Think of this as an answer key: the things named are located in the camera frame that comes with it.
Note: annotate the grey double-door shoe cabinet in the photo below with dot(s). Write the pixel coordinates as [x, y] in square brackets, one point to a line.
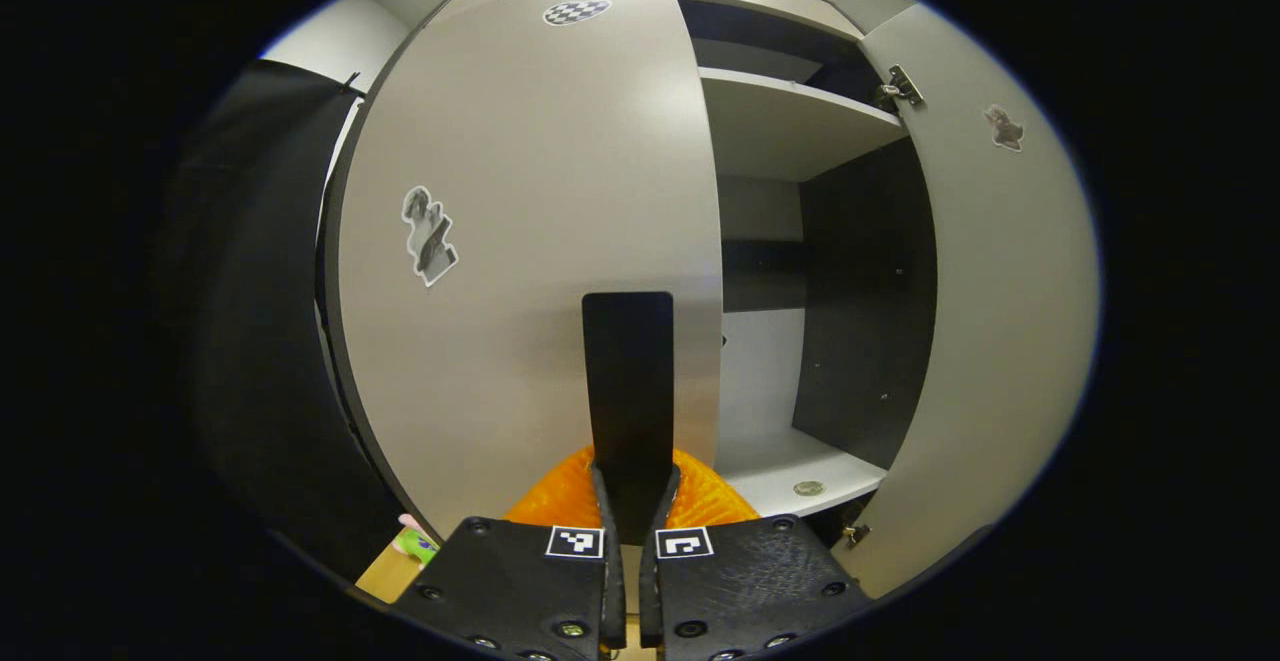
[870, 321]

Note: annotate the metal door hinge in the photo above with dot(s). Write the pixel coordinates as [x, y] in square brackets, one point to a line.
[855, 535]
[900, 88]

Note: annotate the black cloth clip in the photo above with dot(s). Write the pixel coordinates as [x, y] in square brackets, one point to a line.
[350, 82]

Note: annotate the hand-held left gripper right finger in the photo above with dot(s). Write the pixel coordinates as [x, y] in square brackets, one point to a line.
[650, 591]

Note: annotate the pink starfish plush toy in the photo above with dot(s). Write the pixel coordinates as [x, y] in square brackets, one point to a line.
[415, 544]

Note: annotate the black backdrop cloth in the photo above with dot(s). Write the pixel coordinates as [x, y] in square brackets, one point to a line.
[250, 291]

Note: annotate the small round metal disc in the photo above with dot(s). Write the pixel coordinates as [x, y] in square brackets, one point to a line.
[809, 488]

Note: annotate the grey cabinet door cube stickers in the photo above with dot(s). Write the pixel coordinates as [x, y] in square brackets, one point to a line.
[1000, 341]

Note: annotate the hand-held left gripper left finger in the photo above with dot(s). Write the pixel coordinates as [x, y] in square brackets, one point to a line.
[610, 581]

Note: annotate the white cabinet shelf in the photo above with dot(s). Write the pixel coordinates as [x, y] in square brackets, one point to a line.
[780, 131]
[770, 471]

